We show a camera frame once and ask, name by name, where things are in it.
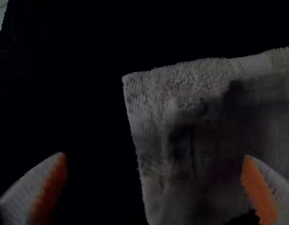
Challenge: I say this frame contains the black mat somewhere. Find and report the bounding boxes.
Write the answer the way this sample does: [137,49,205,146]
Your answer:
[0,0,289,225]

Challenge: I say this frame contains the pale towel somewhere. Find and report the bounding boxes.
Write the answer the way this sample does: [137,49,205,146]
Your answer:
[122,46,289,225]

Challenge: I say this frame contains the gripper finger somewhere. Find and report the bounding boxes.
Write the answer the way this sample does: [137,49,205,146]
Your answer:
[0,151,67,225]
[240,155,289,225]

